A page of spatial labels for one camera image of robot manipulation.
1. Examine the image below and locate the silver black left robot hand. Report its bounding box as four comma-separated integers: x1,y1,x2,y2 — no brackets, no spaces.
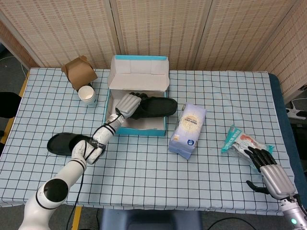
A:
115,92,151,120

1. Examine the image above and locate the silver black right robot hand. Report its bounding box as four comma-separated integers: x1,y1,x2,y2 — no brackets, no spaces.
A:
246,146,297,200

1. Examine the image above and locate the black rubber slipper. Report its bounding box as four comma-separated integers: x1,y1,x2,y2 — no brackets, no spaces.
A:
47,133,106,158
129,92,178,120

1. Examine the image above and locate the teal cardboard shoe box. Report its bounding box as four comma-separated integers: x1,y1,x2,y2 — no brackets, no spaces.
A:
102,55,170,137

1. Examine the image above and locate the brown cardboard takeaway box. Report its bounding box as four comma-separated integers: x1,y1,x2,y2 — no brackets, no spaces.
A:
61,55,98,92

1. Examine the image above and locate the teal plastic snack packet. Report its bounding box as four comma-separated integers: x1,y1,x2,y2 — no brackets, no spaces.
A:
221,124,275,172

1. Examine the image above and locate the lavender paper food bag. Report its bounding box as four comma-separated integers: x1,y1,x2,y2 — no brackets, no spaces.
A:
168,103,207,161

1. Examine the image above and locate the blue checked tablecloth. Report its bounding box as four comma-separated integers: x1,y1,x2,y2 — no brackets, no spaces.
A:
0,68,302,215

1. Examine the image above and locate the beige woven folding screen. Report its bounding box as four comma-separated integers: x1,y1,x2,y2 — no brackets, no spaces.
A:
0,0,307,104

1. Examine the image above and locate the dark blue chair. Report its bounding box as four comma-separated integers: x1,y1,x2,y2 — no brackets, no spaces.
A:
99,209,203,230

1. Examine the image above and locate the black chair seat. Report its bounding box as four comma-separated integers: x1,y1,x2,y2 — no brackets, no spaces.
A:
0,92,22,119

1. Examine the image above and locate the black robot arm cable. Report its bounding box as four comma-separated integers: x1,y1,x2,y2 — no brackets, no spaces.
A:
68,107,124,230

